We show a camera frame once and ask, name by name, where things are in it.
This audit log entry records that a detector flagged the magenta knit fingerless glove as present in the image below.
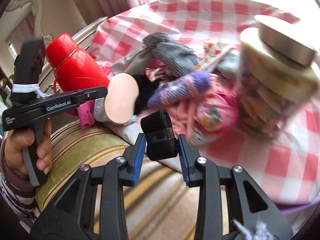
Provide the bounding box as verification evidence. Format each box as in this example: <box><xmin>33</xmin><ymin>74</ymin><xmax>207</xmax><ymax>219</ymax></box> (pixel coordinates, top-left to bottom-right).
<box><xmin>76</xmin><ymin>100</ymin><xmax>95</xmax><ymax>128</ymax></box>

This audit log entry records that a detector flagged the pink floral cloth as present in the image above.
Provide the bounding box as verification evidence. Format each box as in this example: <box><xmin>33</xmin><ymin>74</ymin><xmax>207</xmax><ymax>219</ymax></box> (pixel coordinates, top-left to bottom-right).
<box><xmin>165</xmin><ymin>74</ymin><xmax>239</xmax><ymax>147</ymax></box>

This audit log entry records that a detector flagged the black sock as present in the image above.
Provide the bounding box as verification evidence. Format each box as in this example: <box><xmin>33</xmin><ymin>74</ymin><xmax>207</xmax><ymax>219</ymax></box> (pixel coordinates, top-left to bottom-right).
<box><xmin>140</xmin><ymin>109</ymin><xmax>178</xmax><ymax>161</ymax></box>

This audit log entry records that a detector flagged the purple pink striped sock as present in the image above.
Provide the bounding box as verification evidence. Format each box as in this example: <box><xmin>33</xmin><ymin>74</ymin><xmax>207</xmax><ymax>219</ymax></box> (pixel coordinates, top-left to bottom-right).
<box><xmin>147</xmin><ymin>70</ymin><xmax>211</xmax><ymax>108</ymax></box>

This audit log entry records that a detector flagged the grey checkered sock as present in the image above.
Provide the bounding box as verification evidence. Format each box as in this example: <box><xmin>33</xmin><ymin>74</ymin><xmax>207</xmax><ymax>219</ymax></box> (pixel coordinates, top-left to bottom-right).
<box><xmin>143</xmin><ymin>31</ymin><xmax>198</xmax><ymax>77</ymax></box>

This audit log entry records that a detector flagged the striped sleeve forearm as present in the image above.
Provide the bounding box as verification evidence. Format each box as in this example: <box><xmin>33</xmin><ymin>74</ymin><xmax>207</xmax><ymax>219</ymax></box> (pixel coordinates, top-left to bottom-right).
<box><xmin>1</xmin><ymin>141</ymin><xmax>40</xmax><ymax>237</ymax></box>

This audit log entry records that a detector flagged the person's left hand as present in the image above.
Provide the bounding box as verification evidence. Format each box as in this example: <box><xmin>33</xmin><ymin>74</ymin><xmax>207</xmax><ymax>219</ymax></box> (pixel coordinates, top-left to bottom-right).
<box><xmin>4</xmin><ymin>120</ymin><xmax>52</xmax><ymax>180</ymax></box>

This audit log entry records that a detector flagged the red white checkered tablecloth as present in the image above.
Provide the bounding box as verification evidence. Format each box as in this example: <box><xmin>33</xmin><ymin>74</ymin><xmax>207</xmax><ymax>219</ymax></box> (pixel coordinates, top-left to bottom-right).
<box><xmin>89</xmin><ymin>0</ymin><xmax>319</xmax><ymax>205</ymax></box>

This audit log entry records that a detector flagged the red thermos flask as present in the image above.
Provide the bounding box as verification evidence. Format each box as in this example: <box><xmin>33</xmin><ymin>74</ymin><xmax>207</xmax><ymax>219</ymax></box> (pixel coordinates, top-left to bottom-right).
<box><xmin>45</xmin><ymin>32</ymin><xmax>111</xmax><ymax>117</ymax></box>

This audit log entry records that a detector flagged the striped green gold sofa cushion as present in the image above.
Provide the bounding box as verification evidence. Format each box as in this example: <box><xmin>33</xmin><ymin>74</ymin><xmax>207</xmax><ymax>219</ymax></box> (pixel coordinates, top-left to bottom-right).
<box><xmin>35</xmin><ymin>122</ymin><xmax>231</xmax><ymax>240</ymax></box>

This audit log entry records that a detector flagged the beige cloth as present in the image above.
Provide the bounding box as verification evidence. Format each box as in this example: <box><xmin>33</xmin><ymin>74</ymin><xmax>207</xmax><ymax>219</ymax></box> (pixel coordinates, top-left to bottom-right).
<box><xmin>111</xmin><ymin>47</ymin><xmax>153</xmax><ymax>75</ymax></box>

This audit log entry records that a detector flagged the glass jar with gold lid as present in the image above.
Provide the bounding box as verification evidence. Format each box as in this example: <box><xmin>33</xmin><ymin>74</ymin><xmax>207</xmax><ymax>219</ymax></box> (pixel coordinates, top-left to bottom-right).
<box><xmin>237</xmin><ymin>15</ymin><xmax>319</xmax><ymax>137</ymax></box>

